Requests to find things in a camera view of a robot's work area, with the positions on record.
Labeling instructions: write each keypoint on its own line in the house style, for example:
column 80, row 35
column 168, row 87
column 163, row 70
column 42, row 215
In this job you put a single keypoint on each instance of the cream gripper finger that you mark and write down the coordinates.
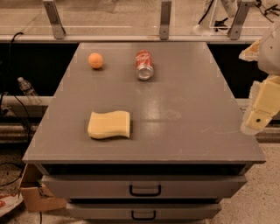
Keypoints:
column 251, row 52
column 263, row 105

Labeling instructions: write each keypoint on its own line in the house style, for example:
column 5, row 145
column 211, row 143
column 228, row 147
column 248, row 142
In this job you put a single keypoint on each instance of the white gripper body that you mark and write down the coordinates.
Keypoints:
column 270, row 55

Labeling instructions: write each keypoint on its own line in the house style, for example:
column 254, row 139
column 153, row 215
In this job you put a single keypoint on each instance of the yellow sponge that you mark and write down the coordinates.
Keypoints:
column 111, row 124

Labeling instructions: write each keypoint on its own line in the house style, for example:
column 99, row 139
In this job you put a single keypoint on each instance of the red coke can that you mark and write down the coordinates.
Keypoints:
column 144, row 66

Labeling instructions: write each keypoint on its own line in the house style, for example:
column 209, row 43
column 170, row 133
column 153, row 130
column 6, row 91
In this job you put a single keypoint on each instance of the orange fruit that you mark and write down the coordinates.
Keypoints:
column 95, row 60

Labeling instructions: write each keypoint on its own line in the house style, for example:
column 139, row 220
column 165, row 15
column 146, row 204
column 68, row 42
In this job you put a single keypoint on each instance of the upper grey drawer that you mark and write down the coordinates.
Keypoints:
column 143, row 186

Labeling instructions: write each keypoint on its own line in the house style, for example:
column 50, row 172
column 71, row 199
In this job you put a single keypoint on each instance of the grey drawer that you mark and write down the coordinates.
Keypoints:
column 143, row 186
column 143, row 212

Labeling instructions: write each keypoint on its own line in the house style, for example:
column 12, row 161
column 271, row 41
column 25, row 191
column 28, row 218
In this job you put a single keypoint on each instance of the lower grey drawer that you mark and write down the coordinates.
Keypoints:
column 143, row 212

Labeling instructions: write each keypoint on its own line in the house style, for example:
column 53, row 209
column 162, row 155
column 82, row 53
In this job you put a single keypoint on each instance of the clear plastic water bottle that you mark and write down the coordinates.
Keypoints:
column 28, row 90

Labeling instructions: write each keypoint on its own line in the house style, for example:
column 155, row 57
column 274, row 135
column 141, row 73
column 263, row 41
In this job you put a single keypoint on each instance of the cardboard box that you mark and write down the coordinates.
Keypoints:
column 37, row 197

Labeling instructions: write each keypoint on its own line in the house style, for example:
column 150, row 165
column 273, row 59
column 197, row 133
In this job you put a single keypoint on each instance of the orange white bag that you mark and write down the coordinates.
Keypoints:
column 9, row 201

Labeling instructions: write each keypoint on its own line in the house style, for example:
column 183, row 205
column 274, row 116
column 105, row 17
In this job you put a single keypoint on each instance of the right metal bracket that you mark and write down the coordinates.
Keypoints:
column 235, row 30

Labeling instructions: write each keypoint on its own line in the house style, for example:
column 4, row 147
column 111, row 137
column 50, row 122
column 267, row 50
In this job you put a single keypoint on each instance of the metal bracket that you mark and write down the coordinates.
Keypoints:
column 165, row 18
column 235, row 30
column 54, row 18

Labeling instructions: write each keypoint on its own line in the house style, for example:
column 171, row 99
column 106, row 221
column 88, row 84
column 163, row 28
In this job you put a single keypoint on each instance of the middle metal bracket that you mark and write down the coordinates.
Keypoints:
column 165, row 18

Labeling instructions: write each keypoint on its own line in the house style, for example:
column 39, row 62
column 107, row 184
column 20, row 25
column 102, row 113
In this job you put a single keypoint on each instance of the left metal bracket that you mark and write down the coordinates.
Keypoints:
column 54, row 18

